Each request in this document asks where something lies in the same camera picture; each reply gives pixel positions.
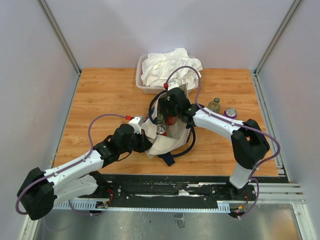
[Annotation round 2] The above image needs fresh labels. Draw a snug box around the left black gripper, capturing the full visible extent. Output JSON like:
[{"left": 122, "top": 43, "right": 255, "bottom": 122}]
[{"left": 119, "top": 128, "right": 153, "bottom": 154}]

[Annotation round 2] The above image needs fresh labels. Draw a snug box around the red soda can back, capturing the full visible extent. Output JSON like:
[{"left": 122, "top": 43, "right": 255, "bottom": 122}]
[{"left": 165, "top": 115, "right": 177, "bottom": 126}]

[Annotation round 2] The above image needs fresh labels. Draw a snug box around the red soda can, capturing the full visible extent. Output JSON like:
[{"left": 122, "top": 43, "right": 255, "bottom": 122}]
[
  {"left": 165, "top": 115, "right": 177, "bottom": 126},
  {"left": 156, "top": 124, "right": 167, "bottom": 136}
]

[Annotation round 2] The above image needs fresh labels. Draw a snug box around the red soda can front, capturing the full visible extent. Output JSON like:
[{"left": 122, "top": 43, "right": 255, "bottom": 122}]
[{"left": 156, "top": 124, "right": 167, "bottom": 136}]

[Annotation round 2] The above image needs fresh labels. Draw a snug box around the beige canvas tote bag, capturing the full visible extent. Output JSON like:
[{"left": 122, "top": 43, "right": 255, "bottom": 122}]
[{"left": 142, "top": 86, "right": 196, "bottom": 166}]

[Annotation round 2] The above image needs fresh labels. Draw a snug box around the clear glass bottle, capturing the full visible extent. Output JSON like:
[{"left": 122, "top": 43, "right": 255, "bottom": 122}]
[
  {"left": 156, "top": 112, "right": 165, "bottom": 125},
  {"left": 207, "top": 97, "right": 221, "bottom": 114}
]

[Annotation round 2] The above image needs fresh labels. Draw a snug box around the purple soda can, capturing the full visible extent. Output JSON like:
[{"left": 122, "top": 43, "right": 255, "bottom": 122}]
[{"left": 223, "top": 107, "right": 238, "bottom": 119}]

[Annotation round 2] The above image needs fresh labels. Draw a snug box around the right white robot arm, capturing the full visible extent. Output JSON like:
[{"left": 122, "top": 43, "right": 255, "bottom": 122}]
[{"left": 158, "top": 87, "right": 270, "bottom": 200}]

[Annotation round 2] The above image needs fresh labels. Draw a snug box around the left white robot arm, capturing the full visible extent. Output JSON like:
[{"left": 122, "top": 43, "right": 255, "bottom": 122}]
[{"left": 15, "top": 123, "right": 153, "bottom": 220}]

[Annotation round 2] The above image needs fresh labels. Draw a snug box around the clear plastic bin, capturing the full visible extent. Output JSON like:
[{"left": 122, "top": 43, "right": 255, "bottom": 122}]
[{"left": 135, "top": 52, "right": 203, "bottom": 94}]

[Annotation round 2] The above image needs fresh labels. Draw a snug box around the white crumpled cloth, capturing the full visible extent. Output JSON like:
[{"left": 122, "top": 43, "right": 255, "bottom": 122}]
[{"left": 139, "top": 48, "right": 203, "bottom": 91}]

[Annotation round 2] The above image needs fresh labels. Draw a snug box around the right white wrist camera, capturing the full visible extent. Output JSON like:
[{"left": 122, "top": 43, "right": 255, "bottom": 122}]
[{"left": 163, "top": 80, "right": 180, "bottom": 92}]

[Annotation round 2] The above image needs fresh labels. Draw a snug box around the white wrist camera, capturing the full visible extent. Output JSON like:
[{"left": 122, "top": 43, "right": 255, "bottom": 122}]
[
  {"left": 163, "top": 80, "right": 180, "bottom": 92},
  {"left": 125, "top": 115, "right": 145, "bottom": 134}
]

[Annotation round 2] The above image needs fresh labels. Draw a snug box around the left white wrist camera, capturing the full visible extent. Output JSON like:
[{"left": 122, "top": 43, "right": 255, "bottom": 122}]
[{"left": 125, "top": 115, "right": 145, "bottom": 134}]

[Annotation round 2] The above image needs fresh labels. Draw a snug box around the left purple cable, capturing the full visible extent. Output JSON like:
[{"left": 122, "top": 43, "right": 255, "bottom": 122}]
[{"left": 15, "top": 113, "right": 128, "bottom": 216}]

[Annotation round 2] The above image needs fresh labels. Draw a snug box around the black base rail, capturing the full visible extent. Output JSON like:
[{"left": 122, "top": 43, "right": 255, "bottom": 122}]
[{"left": 55, "top": 177, "right": 257, "bottom": 214}]

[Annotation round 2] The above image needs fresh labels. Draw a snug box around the left aluminium frame post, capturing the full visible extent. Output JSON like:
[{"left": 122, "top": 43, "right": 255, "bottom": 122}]
[{"left": 37, "top": 0, "right": 82, "bottom": 76}]

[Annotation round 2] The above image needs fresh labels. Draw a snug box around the aluminium frame post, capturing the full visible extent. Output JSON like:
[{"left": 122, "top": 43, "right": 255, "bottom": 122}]
[
  {"left": 37, "top": 0, "right": 82, "bottom": 76},
  {"left": 253, "top": 0, "right": 304, "bottom": 76}
]

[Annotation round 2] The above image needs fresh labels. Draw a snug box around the right aluminium frame post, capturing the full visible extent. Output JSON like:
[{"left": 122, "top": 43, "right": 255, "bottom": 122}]
[{"left": 253, "top": 0, "right": 304, "bottom": 76}]

